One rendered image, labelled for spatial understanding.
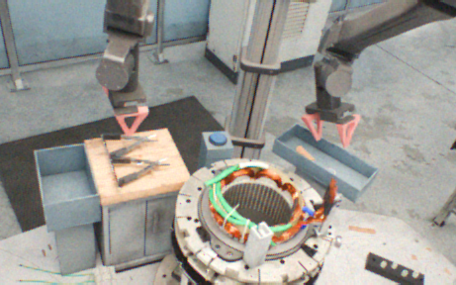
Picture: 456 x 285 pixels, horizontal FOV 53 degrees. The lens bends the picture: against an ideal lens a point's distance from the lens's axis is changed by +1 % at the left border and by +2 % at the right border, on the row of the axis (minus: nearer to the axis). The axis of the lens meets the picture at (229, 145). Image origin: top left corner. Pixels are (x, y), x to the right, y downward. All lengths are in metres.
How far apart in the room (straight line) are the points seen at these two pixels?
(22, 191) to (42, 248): 1.24
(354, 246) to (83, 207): 0.77
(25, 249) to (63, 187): 0.23
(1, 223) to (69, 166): 1.29
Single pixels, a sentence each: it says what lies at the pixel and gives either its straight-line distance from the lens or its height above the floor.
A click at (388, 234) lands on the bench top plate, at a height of 0.78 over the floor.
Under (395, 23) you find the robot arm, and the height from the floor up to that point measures 1.48.
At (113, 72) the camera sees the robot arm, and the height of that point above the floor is 1.33.
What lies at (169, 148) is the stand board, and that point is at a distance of 1.08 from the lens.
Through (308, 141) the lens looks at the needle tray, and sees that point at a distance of 1.24.
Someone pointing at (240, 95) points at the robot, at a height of 1.07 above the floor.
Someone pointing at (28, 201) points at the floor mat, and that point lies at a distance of 2.43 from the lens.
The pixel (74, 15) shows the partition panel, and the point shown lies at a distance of 3.11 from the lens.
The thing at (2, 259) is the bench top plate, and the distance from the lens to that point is 1.26.
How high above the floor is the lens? 1.77
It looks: 40 degrees down
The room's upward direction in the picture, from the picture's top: 11 degrees clockwise
